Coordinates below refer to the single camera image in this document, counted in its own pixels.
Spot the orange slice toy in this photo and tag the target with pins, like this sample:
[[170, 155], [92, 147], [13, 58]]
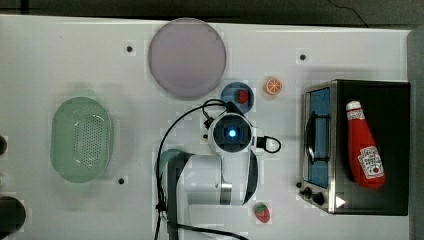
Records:
[[273, 86]]

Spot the red strawberry toy on table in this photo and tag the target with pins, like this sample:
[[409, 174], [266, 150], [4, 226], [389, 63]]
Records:
[[262, 212]]

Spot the blue bowl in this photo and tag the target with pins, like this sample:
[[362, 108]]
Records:
[[229, 94]]

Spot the black cylinder upper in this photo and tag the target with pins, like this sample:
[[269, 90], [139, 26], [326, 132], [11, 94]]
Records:
[[3, 145]]

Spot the green perforated colander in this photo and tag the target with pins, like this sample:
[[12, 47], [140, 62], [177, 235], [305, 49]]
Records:
[[81, 140]]

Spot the lilac round plate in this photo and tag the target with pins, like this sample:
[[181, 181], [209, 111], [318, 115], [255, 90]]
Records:
[[187, 58]]

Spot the black cylinder lower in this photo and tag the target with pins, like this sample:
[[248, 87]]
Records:
[[12, 216]]

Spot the black cylinder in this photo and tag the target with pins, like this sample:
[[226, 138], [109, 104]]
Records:
[[3, 145], [12, 216]]

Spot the green metal cup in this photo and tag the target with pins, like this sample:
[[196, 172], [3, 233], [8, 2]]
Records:
[[165, 160]]

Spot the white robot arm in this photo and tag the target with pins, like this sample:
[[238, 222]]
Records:
[[227, 176]]

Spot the red strawberry in bowl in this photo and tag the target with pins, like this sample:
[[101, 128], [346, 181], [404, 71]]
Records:
[[242, 96]]

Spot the plush red ketchup bottle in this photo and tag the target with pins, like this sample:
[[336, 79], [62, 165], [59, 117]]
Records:
[[365, 161]]

